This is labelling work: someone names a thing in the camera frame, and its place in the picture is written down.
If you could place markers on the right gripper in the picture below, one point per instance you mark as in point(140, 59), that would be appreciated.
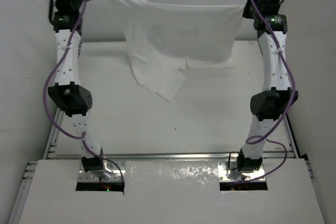
point(247, 12)

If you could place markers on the white t-shirt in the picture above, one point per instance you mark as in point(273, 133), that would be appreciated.
point(164, 40)

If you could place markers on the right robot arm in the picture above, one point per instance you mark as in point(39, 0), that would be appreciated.
point(270, 106)

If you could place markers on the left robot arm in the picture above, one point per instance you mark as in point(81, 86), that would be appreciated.
point(67, 92)

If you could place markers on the white front cover panel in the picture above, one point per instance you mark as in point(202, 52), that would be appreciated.
point(170, 192)

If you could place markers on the aluminium table frame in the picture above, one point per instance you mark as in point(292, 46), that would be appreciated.
point(207, 120)

